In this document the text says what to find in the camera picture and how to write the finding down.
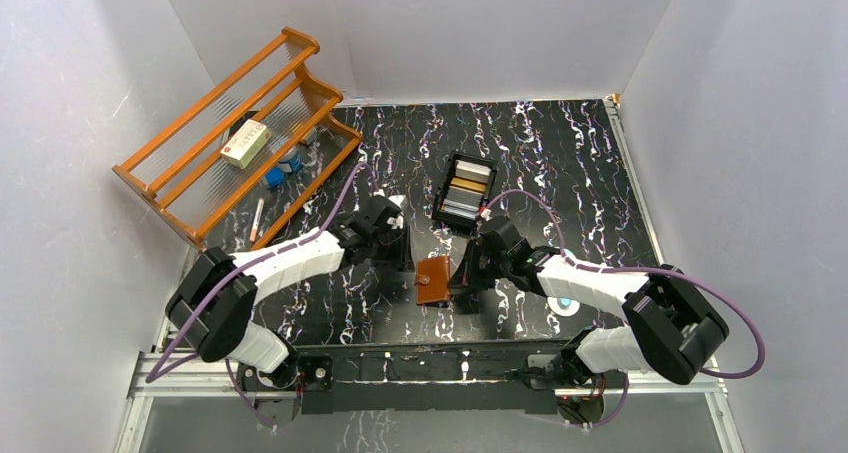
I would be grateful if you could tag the white red small box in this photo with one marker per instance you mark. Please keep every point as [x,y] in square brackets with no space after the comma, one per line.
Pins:
[245,144]

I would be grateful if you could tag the black card tray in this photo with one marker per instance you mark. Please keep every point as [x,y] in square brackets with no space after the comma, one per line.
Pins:
[442,189]

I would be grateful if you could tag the white card in tray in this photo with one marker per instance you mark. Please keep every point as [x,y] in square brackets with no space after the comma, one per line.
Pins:
[472,171]

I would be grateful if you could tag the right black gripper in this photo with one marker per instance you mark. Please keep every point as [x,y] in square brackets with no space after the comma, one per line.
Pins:
[466,276]

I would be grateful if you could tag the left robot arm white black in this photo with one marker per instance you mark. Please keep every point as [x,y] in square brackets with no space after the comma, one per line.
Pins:
[213,305]

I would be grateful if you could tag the brown leather card holder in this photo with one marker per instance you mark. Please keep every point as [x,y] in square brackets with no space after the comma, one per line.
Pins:
[431,282]

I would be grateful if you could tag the blue small block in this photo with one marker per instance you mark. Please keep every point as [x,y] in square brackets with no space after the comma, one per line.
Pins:
[274,178]

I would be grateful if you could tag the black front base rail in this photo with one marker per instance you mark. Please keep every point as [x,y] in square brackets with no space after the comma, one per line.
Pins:
[456,376]

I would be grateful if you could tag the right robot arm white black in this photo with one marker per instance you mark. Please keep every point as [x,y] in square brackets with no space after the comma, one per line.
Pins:
[668,326]

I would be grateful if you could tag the pink white pen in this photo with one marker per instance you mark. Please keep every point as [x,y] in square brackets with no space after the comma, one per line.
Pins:
[256,220]

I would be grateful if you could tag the silver card in tray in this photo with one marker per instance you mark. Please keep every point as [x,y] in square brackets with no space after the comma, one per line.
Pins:
[466,209]

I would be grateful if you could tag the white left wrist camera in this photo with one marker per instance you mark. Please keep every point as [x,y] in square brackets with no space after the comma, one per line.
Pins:
[397,220]

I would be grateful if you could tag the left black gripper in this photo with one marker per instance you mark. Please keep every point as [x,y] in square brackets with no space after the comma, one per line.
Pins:
[395,250]

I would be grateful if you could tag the gold credit card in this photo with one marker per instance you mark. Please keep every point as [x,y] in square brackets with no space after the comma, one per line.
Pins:
[470,185]

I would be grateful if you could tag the blue small bottle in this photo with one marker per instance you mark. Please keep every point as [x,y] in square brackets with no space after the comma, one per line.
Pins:
[291,161]

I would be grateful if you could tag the orange wooden rack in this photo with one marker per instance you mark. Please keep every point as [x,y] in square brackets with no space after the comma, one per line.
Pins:
[181,175]

